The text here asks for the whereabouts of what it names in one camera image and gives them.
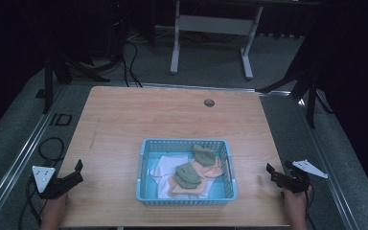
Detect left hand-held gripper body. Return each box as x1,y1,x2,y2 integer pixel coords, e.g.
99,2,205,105
32,165,71,200

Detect black looped floor cable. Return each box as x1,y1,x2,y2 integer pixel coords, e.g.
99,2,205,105
37,136,66,167

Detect person's right hand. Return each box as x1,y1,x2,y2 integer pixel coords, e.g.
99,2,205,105
282,184,313,210

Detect black floor cables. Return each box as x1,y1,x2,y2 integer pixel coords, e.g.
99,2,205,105
121,39,144,88

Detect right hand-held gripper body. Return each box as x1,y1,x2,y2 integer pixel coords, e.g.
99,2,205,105
276,158,330,195

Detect white desk frame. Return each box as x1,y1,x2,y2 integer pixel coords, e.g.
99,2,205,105
170,0,265,81

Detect green cloth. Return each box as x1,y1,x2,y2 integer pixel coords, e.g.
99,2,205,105
174,162,203,190
192,144,218,168

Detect black computer tower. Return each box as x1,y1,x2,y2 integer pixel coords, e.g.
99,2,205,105
107,0,129,62

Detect metal floor rail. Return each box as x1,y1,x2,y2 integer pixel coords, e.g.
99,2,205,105
291,94,362,230
0,83,70,224
66,80,292,97

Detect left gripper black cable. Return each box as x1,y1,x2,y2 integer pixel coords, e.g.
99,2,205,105
17,176,44,230

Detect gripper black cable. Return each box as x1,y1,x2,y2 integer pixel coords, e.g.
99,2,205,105
17,176,44,230
304,184,318,230

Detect white cloth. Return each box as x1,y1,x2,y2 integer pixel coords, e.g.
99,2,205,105
149,154,215,199

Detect person's left hand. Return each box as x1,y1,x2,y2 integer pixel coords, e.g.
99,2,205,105
39,192,69,215

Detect light blue plastic basket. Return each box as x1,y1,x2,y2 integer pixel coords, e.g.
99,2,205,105
135,137,239,206

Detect black metal stand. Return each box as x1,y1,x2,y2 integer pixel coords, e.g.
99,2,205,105
256,47,334,129
40,30,111,115

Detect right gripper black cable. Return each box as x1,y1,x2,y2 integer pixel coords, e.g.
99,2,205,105
304,184,318,230

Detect orange cloth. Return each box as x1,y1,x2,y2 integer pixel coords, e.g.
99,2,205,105
168,175,207,196
192,156,225,179

